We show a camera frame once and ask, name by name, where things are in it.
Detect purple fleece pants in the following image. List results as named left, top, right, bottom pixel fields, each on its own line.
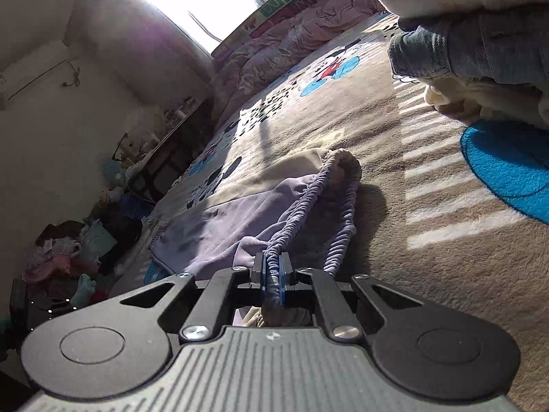
left=151, top=149, right=362, bottom=280

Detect pile of clothes on floor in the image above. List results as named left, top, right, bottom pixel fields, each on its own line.
left=21, top=215, right=142, bottom=309

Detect black side table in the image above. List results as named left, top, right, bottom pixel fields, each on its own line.
left=125, top=98, right=214, bottom=203

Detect black desk lamp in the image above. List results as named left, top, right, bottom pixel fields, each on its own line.
left=111, top=133, right=133, bottom=162

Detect Mickey Mouse bed blanket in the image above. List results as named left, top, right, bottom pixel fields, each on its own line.
left=113, top=16, right=548, bottom=411

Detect cream folded garment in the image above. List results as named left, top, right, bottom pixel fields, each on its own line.
left=421, top=77, right=548, bottom=129

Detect pink crumpled quilt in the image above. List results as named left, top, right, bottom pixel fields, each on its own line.
left=213, top=0, right=383, bottom=113

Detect colourful alphabet foam board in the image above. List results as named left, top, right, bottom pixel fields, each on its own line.
left=211, top=0, right=320, bottom=60

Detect folded denim jeans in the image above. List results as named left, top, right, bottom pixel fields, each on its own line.
left=388, top=4, right=548, bottom=88

